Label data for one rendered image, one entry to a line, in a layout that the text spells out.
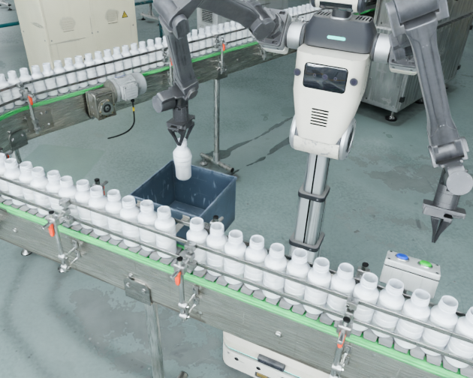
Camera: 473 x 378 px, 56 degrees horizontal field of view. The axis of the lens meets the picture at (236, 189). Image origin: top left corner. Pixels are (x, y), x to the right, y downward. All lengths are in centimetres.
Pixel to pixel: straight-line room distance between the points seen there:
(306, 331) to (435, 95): 67
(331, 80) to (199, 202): 83
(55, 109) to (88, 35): 274
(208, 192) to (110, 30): 368
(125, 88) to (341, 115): 137
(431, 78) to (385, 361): 69
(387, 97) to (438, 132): 365
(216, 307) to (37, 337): 143
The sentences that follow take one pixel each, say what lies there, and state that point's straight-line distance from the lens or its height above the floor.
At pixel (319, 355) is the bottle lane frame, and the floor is 89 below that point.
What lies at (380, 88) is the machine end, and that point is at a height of 31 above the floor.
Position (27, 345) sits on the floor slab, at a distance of 260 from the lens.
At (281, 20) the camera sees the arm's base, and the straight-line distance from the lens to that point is 159.
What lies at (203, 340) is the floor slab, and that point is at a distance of 243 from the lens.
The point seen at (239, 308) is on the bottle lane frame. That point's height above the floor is 95.
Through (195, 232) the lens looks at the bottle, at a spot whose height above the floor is 114.
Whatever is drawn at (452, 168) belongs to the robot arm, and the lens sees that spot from 115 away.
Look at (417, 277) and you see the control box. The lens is 128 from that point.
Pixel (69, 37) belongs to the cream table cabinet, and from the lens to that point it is 516.
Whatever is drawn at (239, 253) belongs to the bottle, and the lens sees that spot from 121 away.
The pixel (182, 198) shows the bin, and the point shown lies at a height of 76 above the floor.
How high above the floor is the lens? 193
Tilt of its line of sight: 34 degrees down
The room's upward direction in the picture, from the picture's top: 2 degrees clockwise
